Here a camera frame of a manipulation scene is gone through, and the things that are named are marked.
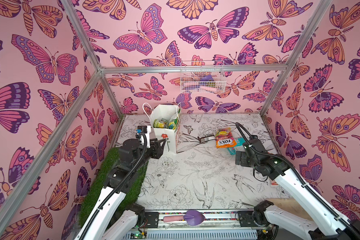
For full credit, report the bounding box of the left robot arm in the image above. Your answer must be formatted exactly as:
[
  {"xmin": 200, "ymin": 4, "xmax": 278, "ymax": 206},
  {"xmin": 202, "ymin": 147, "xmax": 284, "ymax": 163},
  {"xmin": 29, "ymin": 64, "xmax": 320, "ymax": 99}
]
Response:
[{"xmin": 75, "ymin": 136, "xmax": 167, "ymax": 240}]

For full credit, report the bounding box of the green rainbow candy bag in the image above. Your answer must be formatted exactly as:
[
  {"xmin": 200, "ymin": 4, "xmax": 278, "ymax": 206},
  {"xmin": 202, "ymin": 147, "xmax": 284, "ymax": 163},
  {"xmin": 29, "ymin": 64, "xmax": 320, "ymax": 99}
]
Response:
[{"xmin": 166, "ymin": 117, "xmax": 179, "ymax": 130}]

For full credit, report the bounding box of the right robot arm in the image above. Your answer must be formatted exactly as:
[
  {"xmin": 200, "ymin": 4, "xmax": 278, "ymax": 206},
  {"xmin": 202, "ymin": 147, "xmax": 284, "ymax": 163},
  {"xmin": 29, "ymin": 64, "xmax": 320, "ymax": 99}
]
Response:
[{"xmin": 235, "ymin": 123, "xmax": 360, "ymax": 240}]

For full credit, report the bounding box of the green Fox's spring tea bag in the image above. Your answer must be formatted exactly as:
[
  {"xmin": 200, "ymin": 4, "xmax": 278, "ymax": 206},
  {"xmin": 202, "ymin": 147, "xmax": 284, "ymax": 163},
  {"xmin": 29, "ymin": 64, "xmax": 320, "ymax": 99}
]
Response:
[{"xmin": 153, "ymin": 119, "xmax": 168, "ymax": 129}]

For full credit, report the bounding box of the green artificial grass mat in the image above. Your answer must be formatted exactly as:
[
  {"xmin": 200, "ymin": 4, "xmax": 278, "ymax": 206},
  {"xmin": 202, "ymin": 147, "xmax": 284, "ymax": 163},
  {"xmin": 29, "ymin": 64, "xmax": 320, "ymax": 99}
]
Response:
[{"xmin": 77, "ymin": 146, "xmax": 149, "ymax": 229}]

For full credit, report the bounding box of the beige work glove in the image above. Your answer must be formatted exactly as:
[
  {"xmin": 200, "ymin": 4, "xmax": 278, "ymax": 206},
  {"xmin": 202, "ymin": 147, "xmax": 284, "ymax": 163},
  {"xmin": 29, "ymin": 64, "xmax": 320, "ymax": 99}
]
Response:
[{"xmin": 267, "ymin": 198, "xmax": 313, "ymax": 221}]

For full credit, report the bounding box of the purple garden trowel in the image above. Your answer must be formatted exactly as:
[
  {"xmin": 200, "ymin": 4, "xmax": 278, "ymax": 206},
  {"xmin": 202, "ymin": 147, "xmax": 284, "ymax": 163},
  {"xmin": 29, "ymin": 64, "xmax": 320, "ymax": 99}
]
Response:
[{"xmin": 163, "ymin": 210, "xmax": 206, "ymax": 226}]

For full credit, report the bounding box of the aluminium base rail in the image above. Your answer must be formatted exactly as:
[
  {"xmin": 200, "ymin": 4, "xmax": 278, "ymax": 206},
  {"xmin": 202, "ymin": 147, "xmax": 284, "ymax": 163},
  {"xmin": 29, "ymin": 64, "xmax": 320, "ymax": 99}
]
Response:
[{"xmin": 71, "ymin": 208, "xmax": 289, "ymax": 240}]

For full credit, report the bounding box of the dark brown snack bar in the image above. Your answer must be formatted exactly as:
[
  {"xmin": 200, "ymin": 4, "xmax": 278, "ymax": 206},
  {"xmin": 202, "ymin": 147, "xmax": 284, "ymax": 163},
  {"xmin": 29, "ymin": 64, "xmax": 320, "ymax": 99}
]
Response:
[{"xmin": 198, "ymin": 135, "xmax": 216, "ymax": 144}]

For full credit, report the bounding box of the white wire basket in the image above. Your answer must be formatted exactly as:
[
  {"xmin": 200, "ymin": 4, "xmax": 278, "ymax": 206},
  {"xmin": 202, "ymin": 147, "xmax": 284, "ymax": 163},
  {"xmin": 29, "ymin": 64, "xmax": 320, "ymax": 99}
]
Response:
[{"xmin": 179, "ymin": 60, "xmax": 227, "ymax": 95}]

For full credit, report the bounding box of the white paper gift bag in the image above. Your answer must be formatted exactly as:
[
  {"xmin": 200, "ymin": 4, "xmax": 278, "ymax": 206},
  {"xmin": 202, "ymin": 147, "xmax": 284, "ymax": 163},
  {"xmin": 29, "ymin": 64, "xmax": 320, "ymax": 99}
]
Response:
[{"xmin": 143, "ymin": 103, "xmax": 181, "ymax": 154}]

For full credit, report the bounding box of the teal mint candy bag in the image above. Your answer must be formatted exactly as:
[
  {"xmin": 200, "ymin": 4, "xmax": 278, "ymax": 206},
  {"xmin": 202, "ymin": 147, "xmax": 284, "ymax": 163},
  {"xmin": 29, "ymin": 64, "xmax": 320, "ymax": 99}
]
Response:
[{"xmin": 227, "ymin": 138, "xmax": 245, "ymax": 155}]

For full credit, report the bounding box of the orange Fox's fruits candy bag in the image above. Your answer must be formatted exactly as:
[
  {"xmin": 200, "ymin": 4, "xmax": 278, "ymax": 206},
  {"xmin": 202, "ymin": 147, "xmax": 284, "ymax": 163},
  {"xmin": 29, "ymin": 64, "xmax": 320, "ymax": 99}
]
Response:
[{"xmin": 215, "ymin": 127, "xmax": 237, "ymax": 149}]

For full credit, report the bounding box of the purple trowel in basket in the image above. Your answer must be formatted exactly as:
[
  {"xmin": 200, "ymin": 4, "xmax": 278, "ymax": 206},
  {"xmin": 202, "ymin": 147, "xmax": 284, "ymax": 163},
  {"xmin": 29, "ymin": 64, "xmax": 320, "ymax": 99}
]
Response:
[{"xmin": 183, "ymin": 75, "xmax": 218, "ymax": 93}]

